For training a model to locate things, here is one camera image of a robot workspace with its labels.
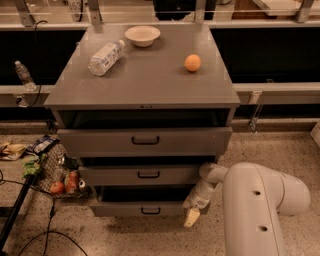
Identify orange fruit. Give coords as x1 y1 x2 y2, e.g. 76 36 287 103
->
184 54 201 72

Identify red apple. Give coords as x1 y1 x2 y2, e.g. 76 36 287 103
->
50 181 65 195

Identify grey top drawer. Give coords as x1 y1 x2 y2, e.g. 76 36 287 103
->
58 127 232 157

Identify white ceramic bowl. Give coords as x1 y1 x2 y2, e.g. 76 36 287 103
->
125 26 161 47

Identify green snack bag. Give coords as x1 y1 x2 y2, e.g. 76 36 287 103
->
21 154 46 178

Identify red snack can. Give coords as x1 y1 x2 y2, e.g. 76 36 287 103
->
65 171 79 194

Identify grey bottom drawer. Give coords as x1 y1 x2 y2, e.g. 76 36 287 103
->
90 184 194 217

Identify clear plastic water bottle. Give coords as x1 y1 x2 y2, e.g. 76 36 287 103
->
88 40 125 76

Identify grey middle drawer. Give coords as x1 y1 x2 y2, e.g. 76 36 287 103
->
79 165 200 186

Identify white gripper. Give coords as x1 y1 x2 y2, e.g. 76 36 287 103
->
183 179 215 228

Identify wire mesh basket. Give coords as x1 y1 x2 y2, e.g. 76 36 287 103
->
37 143 90 199

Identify black metal pole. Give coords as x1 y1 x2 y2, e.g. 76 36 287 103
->
0 175 35 255

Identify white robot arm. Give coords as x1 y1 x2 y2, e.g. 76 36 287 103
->
183 162 311 256

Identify grey drawer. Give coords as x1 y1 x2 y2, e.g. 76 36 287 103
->
79 165 200 186
58 127 232 157
90 184 194 217

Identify blue chip bag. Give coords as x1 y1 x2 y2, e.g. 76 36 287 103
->
26 135 59 154

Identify small upright water bottle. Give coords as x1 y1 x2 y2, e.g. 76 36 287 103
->
15 61 37 92

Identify grey drawer cabinet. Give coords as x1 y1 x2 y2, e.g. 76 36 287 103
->
43 23 242 218

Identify yellow snack bag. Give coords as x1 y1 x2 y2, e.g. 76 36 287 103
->
0 143 26 161

